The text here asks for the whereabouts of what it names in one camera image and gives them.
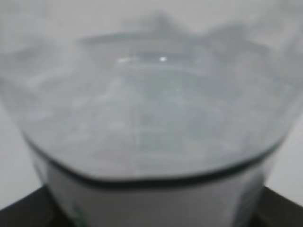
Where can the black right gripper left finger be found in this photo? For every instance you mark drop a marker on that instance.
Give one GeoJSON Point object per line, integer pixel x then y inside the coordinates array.
{"type": "Point", "coordinates": [38, 209]}

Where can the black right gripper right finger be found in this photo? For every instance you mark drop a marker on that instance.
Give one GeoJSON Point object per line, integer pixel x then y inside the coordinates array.
{"type": "Point", "coordinates": [274, 210]}

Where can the clear Nongfu Spring water bottle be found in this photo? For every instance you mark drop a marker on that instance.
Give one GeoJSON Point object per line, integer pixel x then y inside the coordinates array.
{"type": "Point", "coordinates": [153, 113]}

